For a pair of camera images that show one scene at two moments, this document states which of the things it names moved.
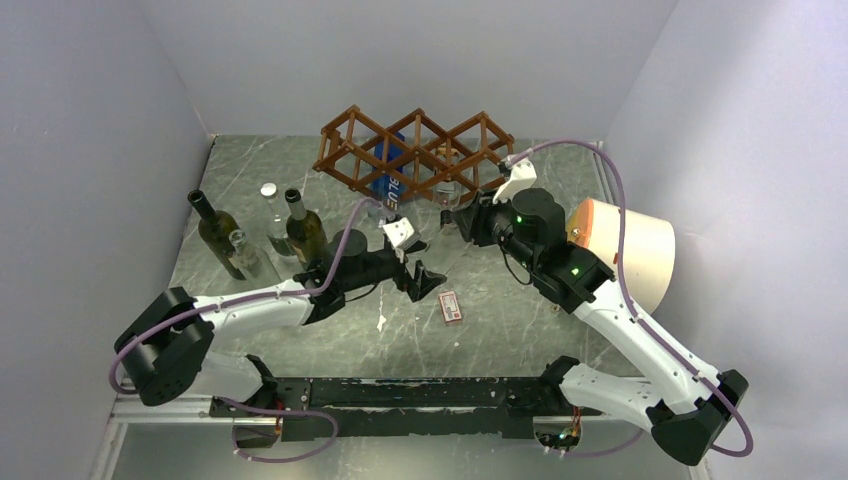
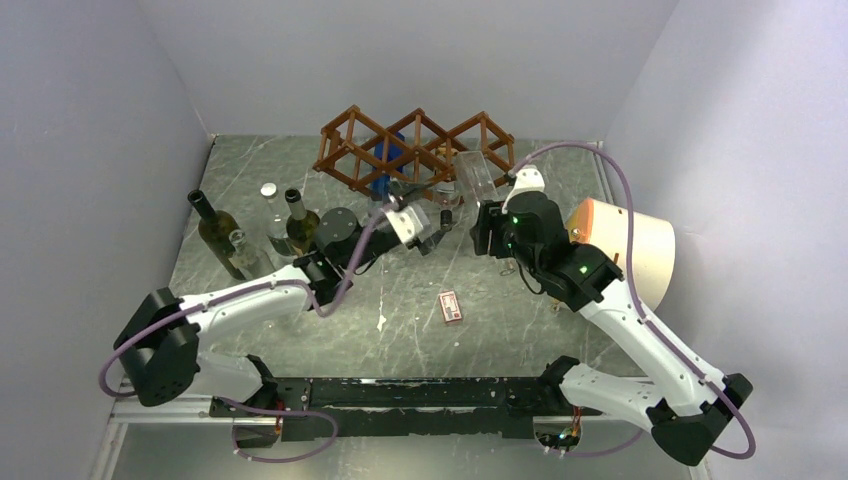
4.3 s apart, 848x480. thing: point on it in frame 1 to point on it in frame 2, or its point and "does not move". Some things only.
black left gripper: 424,281 to 401,190
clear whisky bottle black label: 447,188 does not move
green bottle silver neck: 305,230 does not move
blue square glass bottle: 387,170 does not move
